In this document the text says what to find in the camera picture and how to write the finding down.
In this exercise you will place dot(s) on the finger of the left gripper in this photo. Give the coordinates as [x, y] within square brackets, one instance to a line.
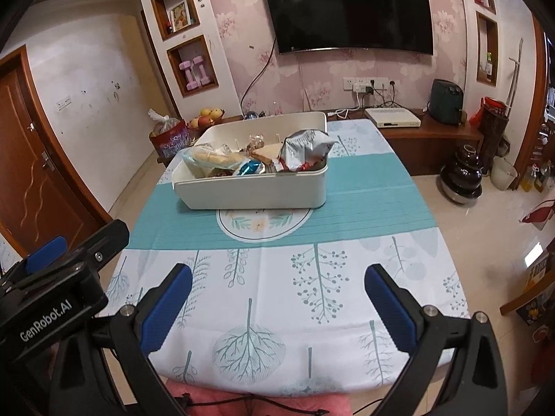
[101, 247]
[46, 255]

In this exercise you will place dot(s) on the white plastic storage bin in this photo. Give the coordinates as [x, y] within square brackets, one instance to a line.
[265, 191]

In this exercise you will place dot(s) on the pink trousers lap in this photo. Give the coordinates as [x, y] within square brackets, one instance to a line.
[202, 401]

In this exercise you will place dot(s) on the wooden tv cabinet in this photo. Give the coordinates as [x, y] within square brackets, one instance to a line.
[433, 142]

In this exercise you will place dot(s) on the black air fryer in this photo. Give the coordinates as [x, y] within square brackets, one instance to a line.
[446, 103]

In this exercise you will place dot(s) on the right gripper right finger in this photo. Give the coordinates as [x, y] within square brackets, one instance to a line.
[415, 328]

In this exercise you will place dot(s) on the clear bread packet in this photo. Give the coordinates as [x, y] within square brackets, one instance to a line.
[256, 141]

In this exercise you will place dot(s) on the black wall television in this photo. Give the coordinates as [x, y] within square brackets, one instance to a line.
[315, 25]

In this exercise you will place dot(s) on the fruit bowl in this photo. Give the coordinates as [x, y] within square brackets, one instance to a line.
[207, 118]

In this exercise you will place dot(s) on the blue snack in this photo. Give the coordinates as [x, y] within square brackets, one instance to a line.
[250, 167]

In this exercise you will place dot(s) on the white set-top box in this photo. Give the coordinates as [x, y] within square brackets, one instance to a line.
[386, 118]

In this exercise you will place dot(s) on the dark red paper bag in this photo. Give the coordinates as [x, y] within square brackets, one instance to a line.
[491, 121]

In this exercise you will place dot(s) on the red white cookie packet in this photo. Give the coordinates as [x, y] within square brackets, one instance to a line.
[282, 166]

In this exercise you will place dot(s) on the pink dumbbell left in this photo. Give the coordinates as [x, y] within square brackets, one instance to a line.
[192, 82]

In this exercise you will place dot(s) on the silver white snack bag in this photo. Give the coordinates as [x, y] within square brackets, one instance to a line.
[309, 146]

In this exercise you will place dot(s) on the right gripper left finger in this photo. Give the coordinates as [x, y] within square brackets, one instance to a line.
[142, 328]

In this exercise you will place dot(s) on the white wall power strip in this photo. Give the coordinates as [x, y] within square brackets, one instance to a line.
[359, 85]

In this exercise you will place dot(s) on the white bucket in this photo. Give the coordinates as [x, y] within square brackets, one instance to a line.
[502, 173]

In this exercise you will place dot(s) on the framed photo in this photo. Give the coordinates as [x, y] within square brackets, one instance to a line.
[180, 17]

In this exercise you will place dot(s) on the teal white tablecloth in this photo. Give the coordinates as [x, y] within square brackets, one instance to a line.
[278, 305]

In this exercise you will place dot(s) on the red gift bag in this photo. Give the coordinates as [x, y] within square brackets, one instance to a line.
[169, 135]

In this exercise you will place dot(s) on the brown wooden door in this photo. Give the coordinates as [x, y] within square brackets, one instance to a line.
[42, 195]

